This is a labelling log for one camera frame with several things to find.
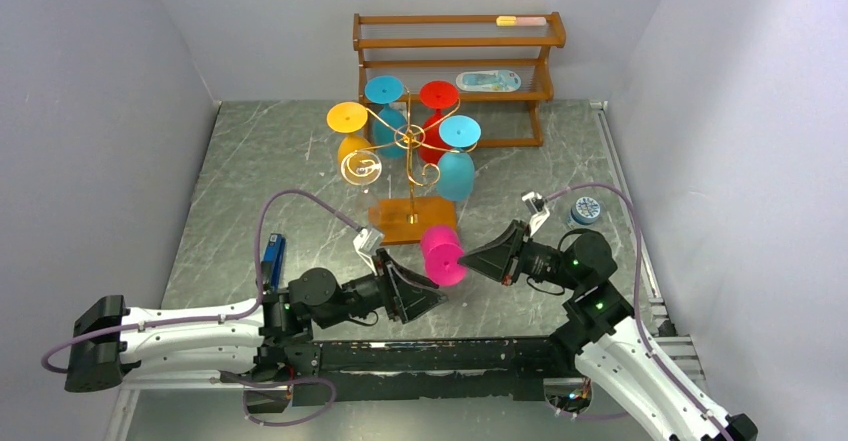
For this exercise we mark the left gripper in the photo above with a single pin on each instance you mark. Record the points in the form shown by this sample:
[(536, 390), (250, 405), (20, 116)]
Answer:
[(404, 301)]

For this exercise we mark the blue wine glass right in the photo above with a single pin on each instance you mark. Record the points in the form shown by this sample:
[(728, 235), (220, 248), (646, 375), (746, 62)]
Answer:
[(457, 170)]

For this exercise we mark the blue packaged item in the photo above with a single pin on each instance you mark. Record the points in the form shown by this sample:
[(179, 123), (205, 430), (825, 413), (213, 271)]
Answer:
[(489, 81)]

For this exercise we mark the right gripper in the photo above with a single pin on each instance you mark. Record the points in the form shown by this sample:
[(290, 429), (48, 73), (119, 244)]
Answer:
[(519, 253)]

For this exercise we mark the yellow wine glass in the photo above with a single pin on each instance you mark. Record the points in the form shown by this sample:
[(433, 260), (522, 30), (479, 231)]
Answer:
[(348, 118)]

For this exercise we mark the gold wire glass rack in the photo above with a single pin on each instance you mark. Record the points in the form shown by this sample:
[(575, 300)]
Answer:
[(404, 220)]

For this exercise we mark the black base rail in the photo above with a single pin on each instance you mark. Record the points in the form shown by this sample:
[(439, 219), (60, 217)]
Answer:
[(405, 370)]

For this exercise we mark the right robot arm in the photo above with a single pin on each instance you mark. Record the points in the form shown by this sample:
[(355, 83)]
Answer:
[(602, 338)]

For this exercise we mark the blue wine glass back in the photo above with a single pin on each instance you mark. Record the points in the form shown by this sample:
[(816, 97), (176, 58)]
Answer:
[(384, 90)]

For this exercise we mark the clear wine glass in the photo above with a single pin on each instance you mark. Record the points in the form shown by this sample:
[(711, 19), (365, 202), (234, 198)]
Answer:
[(362, 168)]

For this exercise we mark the red wine glass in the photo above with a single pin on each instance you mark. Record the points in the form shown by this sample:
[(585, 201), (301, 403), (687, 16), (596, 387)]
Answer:
[(440, 97)]

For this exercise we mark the blue wine glass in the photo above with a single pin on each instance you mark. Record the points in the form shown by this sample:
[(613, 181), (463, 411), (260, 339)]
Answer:
[(457, 170), (384, 90)]

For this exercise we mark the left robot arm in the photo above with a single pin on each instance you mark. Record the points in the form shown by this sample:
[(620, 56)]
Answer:
[(257, 342)]

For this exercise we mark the magenta wine glass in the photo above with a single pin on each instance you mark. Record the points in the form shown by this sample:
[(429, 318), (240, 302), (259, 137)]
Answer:
[(441, 249)]

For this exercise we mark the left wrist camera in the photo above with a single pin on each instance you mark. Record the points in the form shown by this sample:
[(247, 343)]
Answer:
[(367, 241)]

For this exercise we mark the wooden shelf rack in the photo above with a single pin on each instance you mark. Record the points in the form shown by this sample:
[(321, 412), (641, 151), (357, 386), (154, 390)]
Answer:
[(421, 48)]

